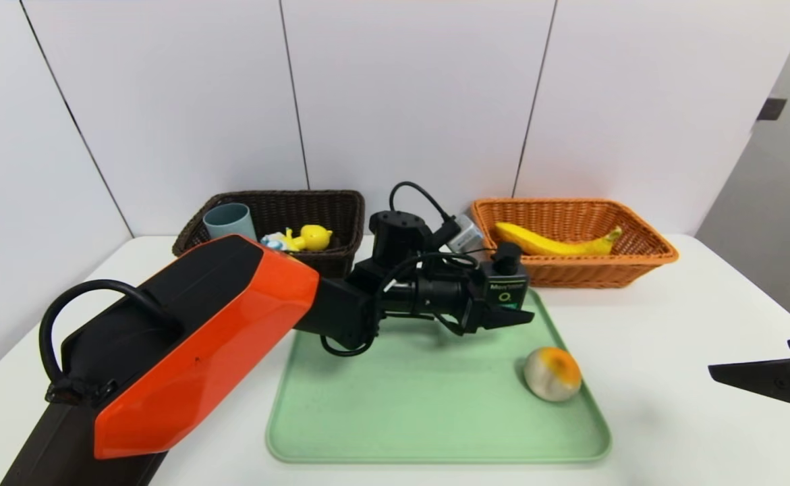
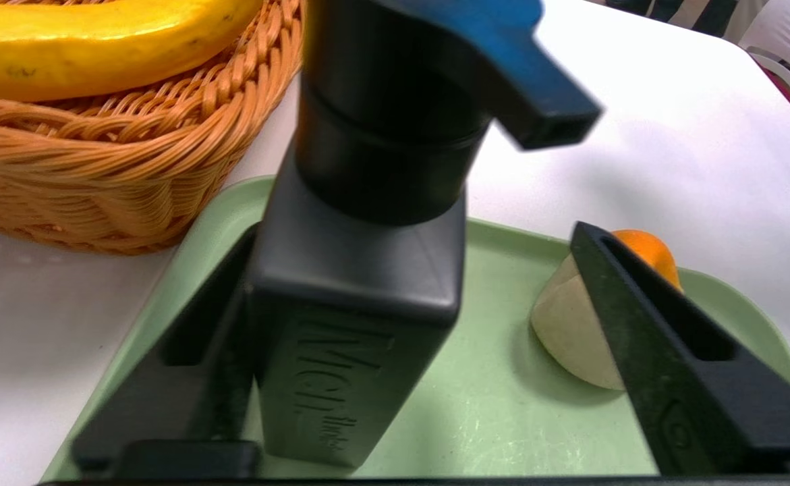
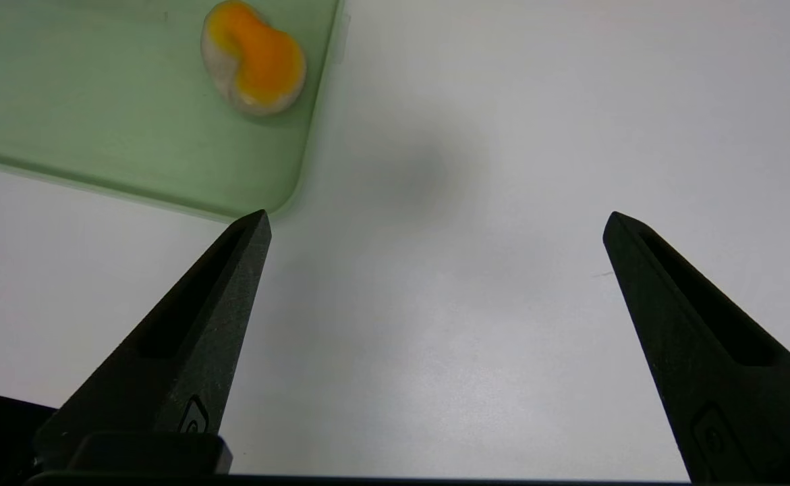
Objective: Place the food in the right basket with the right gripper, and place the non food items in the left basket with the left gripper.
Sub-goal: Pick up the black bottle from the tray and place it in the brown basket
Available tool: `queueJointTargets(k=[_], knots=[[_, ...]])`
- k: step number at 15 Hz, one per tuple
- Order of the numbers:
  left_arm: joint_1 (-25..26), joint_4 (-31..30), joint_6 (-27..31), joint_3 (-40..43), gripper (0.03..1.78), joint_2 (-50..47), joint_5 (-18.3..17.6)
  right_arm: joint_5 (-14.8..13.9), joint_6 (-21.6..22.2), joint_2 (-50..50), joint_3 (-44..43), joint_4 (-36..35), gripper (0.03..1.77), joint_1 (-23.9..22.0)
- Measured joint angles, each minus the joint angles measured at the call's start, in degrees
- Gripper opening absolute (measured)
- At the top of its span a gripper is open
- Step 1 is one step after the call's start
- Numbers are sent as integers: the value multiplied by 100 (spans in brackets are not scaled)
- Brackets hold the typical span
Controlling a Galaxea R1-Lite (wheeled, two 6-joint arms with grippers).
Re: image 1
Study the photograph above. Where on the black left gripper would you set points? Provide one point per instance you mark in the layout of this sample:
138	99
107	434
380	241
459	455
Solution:
479	307

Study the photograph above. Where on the black pump bottle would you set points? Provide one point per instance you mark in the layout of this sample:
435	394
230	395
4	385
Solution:
509	283

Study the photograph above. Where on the orange and white peach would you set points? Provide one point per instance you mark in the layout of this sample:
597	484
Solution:
550	378

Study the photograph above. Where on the yellow banana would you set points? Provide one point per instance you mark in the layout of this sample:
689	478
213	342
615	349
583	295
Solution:
543	244

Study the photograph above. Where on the yellow duck toy car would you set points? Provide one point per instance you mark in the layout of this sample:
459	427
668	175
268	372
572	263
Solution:
310	236

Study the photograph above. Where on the blue plastic cup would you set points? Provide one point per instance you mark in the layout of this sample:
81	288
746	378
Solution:
229	221

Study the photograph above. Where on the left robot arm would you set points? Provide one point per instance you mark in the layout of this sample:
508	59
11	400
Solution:
199	337

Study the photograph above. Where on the orange wicker basket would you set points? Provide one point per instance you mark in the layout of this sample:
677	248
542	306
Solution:
570	273

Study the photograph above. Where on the dark brown wicker basket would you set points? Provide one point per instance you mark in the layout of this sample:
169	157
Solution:
327	263

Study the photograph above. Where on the light green plastic tray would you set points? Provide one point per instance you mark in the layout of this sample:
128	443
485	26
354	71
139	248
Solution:
421	405

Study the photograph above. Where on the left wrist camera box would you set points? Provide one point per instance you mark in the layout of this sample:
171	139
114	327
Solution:
467	235

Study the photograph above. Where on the dark wall fixture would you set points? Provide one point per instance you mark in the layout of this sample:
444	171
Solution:
772	110

